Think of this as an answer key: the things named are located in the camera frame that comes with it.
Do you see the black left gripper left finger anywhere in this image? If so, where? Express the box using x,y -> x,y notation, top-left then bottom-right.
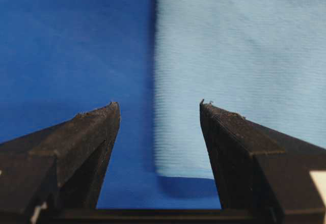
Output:
1,102 -> 120,223

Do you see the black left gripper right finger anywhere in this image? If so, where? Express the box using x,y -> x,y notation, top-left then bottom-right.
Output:
199,102 -> 325,223

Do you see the light blue towel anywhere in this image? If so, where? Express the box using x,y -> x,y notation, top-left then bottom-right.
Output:
154,0 -> 325,179

